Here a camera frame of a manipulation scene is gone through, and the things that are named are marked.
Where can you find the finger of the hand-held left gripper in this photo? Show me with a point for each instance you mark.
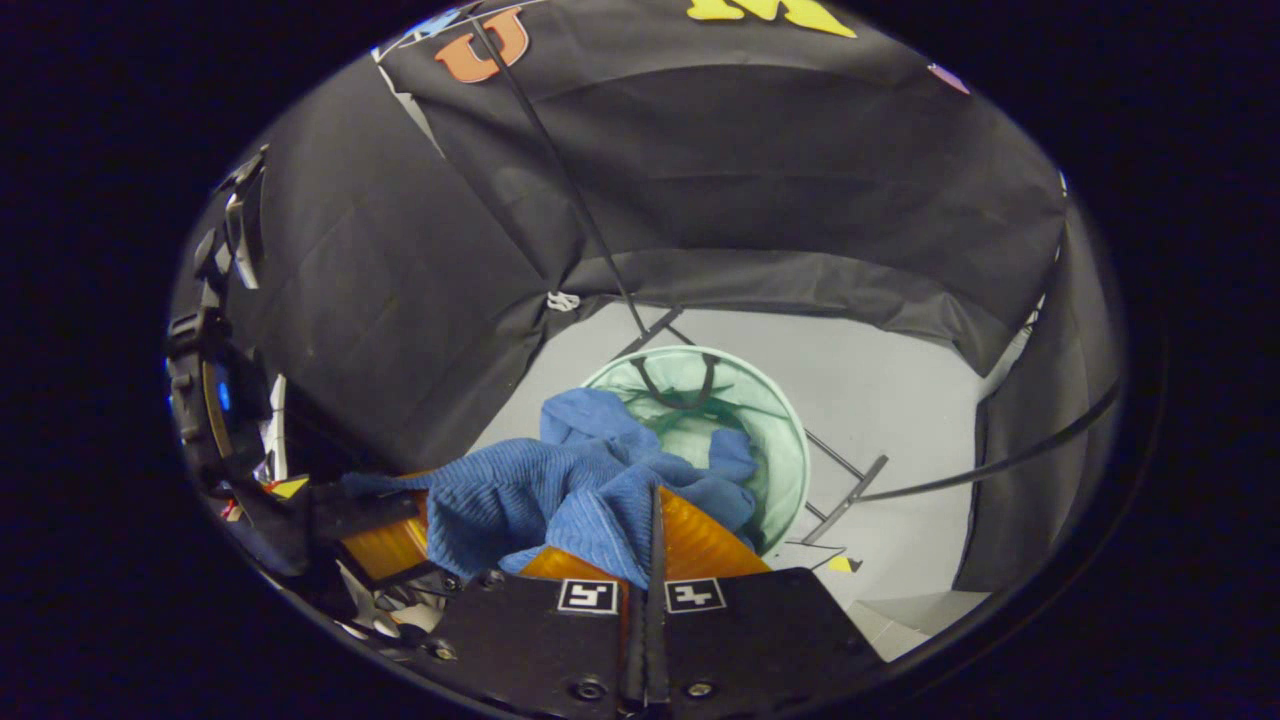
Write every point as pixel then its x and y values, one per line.
pixel 310 520

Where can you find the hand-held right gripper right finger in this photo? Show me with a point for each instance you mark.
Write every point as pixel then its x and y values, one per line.
pixel 657 650

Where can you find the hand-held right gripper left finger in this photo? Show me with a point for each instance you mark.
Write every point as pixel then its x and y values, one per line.
pixel 530 640

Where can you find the black backdrop cloth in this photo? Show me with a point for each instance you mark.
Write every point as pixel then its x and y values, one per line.
pixel 750 180

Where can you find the green mesh laundry hamper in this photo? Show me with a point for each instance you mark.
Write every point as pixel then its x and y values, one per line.
pixel 775 450

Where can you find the blue jacket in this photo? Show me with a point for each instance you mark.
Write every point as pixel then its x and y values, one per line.
pixel 560 480

